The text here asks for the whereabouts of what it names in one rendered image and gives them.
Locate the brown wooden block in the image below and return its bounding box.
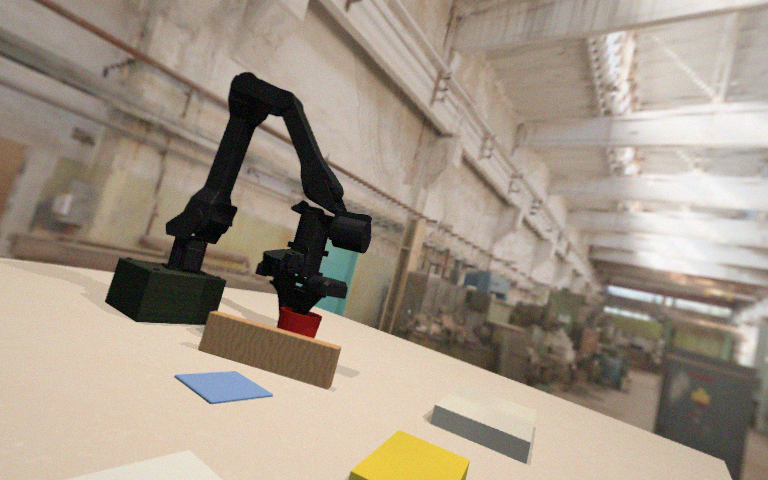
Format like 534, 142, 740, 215
198, 310, 341, 390

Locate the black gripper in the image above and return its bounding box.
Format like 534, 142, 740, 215
256, 237, 348, 315

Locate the red cup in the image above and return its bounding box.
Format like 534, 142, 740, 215
277, 306, 322, 338

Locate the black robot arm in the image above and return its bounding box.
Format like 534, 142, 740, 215
162, 72, 372, 277

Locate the white rectangular block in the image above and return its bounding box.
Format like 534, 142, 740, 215
430, 384, 536, 464

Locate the yellow block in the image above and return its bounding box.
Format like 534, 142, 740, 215
349, 430, 470, 480

